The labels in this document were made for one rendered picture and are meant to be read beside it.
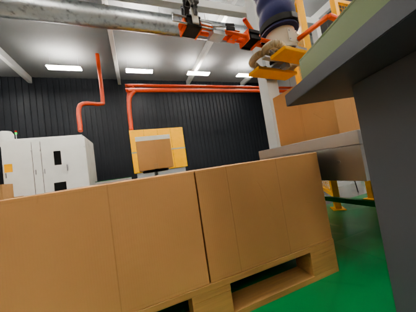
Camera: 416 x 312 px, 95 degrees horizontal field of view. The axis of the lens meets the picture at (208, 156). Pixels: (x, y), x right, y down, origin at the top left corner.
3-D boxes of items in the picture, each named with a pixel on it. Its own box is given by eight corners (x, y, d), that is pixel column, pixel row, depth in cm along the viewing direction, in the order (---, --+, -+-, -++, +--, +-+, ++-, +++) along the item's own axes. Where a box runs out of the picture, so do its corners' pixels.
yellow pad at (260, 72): (285, 80, 136) (284, 73, 136) (297, 73, 127) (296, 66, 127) (247, 77, 120) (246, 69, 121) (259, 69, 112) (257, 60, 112)
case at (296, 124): (341, 147, 151) (332, 98, 153) (408, 137, 114) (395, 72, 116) (281, 156, 128) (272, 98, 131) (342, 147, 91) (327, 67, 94)
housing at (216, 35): (219, 43, 99) (218, 35, 99) (226, 34, 93) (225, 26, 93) (207, 41, 96) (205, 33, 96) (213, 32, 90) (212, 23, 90)
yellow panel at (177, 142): (185, 182, 914) (177, 131, 928) (190, 182, 829) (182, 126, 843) (136, 190, 834) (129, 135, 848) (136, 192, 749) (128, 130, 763)
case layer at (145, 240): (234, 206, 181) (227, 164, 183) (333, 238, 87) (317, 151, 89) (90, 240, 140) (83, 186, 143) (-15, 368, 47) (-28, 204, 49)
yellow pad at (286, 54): (309, 66, 119) (308, 59, 119) (325, 57, 110) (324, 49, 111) (270, 60, 104) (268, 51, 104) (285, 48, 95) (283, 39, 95)
